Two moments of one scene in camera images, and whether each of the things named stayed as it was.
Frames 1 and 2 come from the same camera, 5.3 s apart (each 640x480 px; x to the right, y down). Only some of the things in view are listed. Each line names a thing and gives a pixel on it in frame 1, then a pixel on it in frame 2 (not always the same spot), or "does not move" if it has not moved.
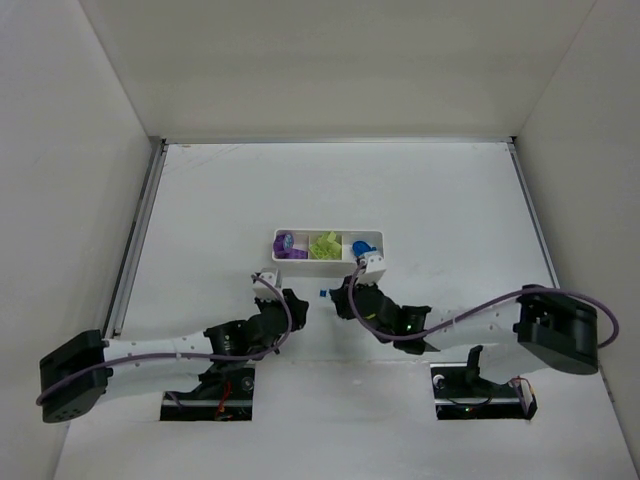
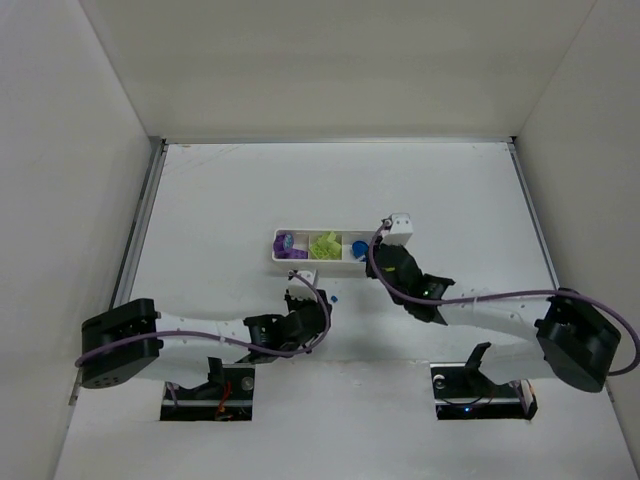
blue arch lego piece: [360, 247] does not move
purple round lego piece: [282, 244] does not move
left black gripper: [291, 310] → [304, 305]
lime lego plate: [331, 249] does not move
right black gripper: [351, 302] → [386, 253]
